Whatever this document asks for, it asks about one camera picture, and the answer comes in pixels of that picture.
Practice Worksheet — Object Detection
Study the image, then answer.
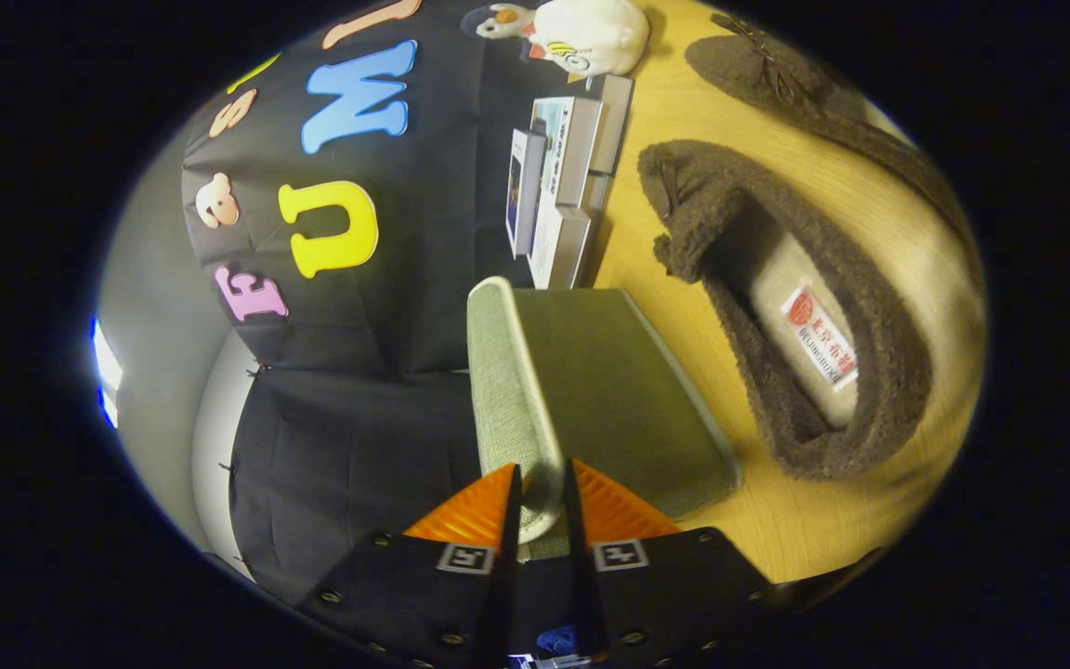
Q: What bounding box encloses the white teal cover book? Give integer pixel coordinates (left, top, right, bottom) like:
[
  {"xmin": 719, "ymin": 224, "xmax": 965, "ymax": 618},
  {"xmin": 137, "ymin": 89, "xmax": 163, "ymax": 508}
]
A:
[{"xmin": 530, "ymin": 96, "xmax": 604, "ymax": 210}]

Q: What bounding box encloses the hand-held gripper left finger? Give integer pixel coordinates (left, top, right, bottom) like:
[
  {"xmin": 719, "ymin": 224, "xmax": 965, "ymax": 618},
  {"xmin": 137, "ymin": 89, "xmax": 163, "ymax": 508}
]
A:
[{"xmin": 296, "ymin": 463, "xmax": 525, "ymax": 669}]

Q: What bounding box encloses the plain white book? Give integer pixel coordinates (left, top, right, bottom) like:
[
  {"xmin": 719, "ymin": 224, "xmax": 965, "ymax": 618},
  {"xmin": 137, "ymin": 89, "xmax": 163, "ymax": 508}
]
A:
[{"xmin": 528, "ymin": 204, "xmax": 593, "ymax": 291}]

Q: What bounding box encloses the penguin plush toy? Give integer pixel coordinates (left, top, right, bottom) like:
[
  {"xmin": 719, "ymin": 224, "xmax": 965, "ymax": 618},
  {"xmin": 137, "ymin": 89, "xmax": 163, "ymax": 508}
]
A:
[{"xmin": 461, "ymin": 3, "xmax": 541, "ymax": 43}]

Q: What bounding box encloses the black cover book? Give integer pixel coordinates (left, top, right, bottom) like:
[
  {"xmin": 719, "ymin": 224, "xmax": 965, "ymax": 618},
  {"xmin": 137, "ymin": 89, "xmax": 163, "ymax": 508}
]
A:
[{"xmin": 588, "ymin": 74, "xmax": 635, "ymax": 177}]

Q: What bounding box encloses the brown fuzzy shoe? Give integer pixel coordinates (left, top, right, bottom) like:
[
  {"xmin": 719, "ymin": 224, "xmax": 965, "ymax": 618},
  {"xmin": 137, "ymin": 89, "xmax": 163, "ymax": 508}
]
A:
[
  {"xmin": 684, "ymin": 11, "xmax": 974, "ymax": 252},
  {"xmin": 637, "ymin": 139, "xmax": 933, "ymax": 481}
]

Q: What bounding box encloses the green fabric storage box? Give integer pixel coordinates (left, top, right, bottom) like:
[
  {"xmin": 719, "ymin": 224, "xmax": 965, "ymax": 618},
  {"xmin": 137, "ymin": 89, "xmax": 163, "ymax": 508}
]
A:
[{"xmin": 467, "ymin": 276, "xmax": 743, "ymax": 560}]

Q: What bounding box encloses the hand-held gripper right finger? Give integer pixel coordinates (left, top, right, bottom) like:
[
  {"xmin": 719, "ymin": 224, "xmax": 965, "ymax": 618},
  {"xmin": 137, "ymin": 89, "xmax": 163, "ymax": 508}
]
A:
[{"xmin": 561, "ymin": 459, "xmax": 775, "ymax": 669}]

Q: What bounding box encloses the white seal plush toy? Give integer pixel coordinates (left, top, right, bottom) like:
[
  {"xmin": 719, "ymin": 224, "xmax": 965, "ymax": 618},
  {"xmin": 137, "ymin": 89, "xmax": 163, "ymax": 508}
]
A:
[{"xmin": 524, "ymin": 0, "xmax": 652, "ymax": 78}]

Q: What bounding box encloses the small blue cover book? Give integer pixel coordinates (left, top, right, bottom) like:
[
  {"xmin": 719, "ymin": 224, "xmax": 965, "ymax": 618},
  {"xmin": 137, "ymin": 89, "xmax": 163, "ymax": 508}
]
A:
[{"xmin": 505, "ymin": 128, "xmax": 548, "ymax": 258}]

